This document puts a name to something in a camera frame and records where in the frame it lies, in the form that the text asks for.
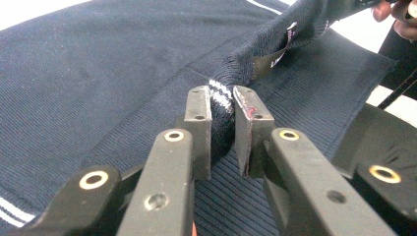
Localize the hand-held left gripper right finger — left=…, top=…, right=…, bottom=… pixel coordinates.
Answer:
left=232, top=85, right=398, bottom=236

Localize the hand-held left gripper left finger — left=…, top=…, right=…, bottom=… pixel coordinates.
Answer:
left=116, top=85, right=213, bottom=236

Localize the dark navy knit vest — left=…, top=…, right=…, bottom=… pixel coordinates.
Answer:
left=0, top=0, right=399, bottom=236

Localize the right hand-held gripper cable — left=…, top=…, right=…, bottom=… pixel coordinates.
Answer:
left=377, top=69, right=417, bottom=111

